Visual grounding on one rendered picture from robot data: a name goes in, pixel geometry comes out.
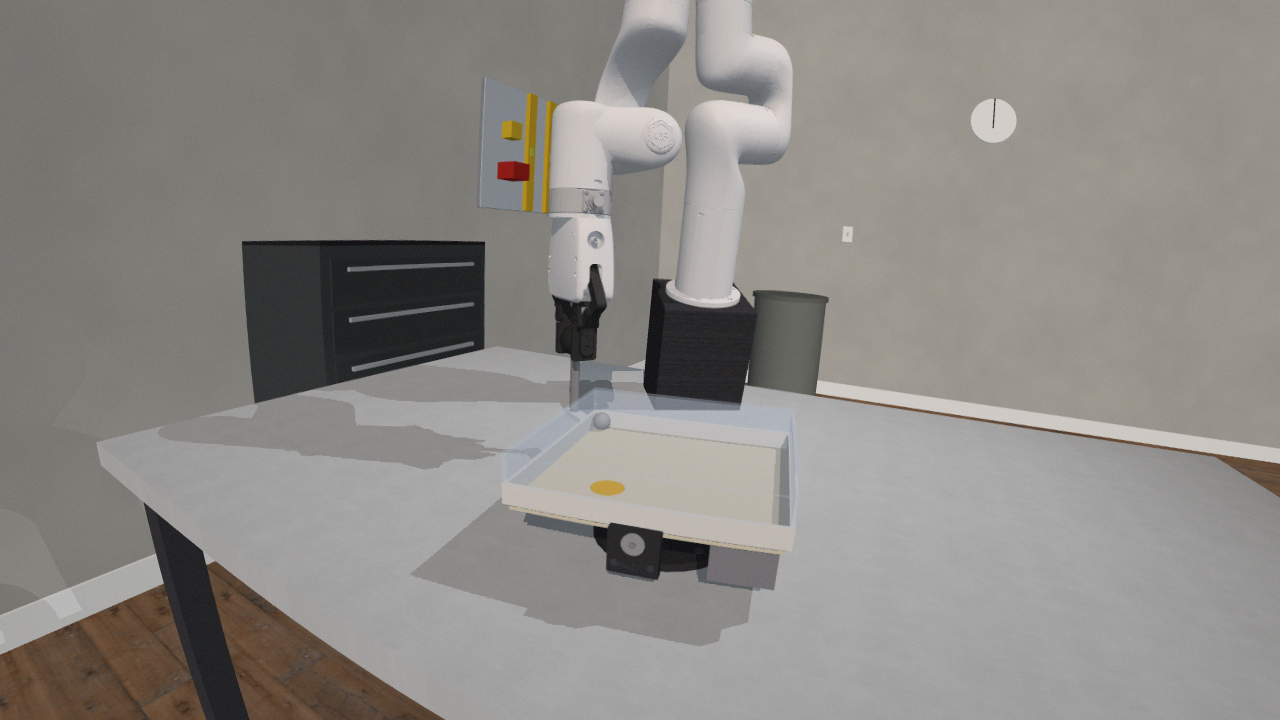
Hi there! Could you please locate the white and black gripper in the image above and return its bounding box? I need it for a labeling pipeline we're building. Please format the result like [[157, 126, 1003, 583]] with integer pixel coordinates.
[[548, 213, 614, 363]]

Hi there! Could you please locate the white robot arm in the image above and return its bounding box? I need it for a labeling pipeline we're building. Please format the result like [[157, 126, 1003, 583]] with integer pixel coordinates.
[[548, 0, 794, 307]]

